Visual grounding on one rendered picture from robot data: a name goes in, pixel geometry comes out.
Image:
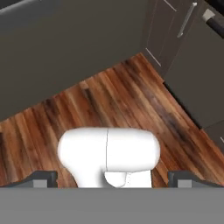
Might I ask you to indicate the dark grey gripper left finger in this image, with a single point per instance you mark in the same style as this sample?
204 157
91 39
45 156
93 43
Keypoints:
43 178

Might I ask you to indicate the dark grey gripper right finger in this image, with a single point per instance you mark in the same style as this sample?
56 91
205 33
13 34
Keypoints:
182 178

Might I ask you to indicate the dark grey drawer front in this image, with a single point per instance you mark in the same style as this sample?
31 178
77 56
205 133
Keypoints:
217 134

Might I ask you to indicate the white rounded object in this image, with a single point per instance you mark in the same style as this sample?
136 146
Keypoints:
108 151

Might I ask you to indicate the dark grey appliance door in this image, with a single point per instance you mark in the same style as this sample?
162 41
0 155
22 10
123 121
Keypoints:
201 75

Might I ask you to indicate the dark grey cabinet side panel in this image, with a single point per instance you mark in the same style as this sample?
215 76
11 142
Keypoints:
67 46

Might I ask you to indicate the dark grey narrow cabinet door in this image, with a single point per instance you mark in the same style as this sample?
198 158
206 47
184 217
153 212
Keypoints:
186 43

